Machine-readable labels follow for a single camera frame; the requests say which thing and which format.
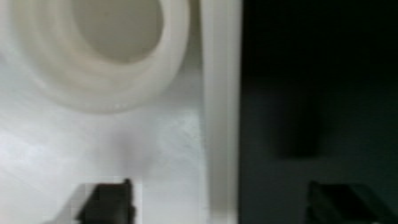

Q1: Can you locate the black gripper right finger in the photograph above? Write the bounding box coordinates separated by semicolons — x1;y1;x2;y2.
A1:
305;181;398;224

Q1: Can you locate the white square table top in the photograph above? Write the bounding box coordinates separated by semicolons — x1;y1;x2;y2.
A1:
0;0;242;224

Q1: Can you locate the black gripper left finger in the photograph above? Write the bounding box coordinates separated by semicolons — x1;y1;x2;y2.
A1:
42;178;139;224

